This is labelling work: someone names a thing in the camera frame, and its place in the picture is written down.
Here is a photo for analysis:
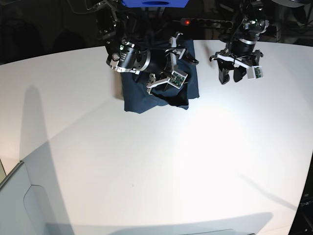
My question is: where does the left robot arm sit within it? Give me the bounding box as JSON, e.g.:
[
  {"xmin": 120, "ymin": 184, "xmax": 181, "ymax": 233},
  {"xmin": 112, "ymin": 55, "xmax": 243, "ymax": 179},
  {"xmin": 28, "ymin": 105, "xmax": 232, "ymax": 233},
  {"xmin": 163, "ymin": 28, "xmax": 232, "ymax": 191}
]
[{"xmin": 210, "ymin": 0, "xmax": 269, "ymax": 85}]

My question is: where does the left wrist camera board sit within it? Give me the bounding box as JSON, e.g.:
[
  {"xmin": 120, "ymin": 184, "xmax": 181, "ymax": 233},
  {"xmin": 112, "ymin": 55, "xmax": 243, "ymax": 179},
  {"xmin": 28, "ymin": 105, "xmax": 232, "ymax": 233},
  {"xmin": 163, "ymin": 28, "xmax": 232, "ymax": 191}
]
[{"xmin": 246, "ymin": 66, "xmax": 264, "ymax": 79}]

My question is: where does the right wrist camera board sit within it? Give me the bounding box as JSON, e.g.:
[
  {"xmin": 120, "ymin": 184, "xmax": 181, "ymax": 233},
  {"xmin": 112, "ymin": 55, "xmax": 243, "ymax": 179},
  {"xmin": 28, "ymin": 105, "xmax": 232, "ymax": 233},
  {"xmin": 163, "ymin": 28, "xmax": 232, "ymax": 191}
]
[{"xmin": 169, "ymin": 70, "xmax": 188, "ymax": 89}]

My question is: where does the blue box on stand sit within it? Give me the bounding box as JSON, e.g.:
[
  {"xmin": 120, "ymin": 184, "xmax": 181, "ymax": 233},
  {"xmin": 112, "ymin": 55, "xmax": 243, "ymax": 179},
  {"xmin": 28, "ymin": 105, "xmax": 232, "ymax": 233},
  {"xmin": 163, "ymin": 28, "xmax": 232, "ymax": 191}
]
[{"xmin": 122, "ymin": 0, "xmax": 189, "ymax": 8}]

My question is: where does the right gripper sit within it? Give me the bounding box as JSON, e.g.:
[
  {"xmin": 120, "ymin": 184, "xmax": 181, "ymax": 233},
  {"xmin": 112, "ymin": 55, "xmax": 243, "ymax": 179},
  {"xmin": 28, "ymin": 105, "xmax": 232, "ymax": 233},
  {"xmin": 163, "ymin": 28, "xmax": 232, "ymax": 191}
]
[{"xmin": 147, "ymin": 32, "xmax": 199, "ymax": 94}]

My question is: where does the dark blue T-shirt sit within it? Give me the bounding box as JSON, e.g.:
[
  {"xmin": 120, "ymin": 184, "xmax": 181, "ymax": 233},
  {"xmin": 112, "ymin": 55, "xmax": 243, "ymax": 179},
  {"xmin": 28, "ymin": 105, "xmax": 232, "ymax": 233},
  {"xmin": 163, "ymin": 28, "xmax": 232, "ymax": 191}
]
[{"xmin": 121, "ymin": 50, "xmax": 200, "ymax": 114}]

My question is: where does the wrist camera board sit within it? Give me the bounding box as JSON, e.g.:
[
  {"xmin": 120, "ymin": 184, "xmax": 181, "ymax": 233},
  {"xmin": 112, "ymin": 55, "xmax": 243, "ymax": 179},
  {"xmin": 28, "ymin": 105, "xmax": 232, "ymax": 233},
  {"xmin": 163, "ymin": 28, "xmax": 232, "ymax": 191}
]
[
  {"xmin": 246, "ymin": 66, "xmax": 264, "ymax": 79},
  {"xmin": 169, "ymin": 70, "xmax": 188, "ymax": 89}
]

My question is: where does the white power strip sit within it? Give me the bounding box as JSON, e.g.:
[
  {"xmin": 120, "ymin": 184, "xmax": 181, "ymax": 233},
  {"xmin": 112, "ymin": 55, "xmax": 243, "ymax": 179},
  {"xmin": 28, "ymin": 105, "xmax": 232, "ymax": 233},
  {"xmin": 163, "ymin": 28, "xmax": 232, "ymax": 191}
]
[{"xmin": 180, "ymin": 18, "xmax": 233, "ymax": 29}]

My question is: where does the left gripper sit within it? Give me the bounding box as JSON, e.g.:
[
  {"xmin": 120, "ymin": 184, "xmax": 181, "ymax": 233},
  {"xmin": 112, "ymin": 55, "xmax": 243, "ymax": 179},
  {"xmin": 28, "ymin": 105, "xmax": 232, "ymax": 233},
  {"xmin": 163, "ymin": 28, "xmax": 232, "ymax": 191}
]
[{"xmin": 209, "ymin": 48, "xmax": 264, "ymax": 85}]

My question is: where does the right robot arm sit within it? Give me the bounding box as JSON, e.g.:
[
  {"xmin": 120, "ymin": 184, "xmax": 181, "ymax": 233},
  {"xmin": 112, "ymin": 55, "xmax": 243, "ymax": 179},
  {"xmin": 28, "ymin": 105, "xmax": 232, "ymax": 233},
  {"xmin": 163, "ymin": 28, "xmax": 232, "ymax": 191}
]
[{"xmin": 85, "ymin": 0, "xmax": 199, "ymax": 94}]

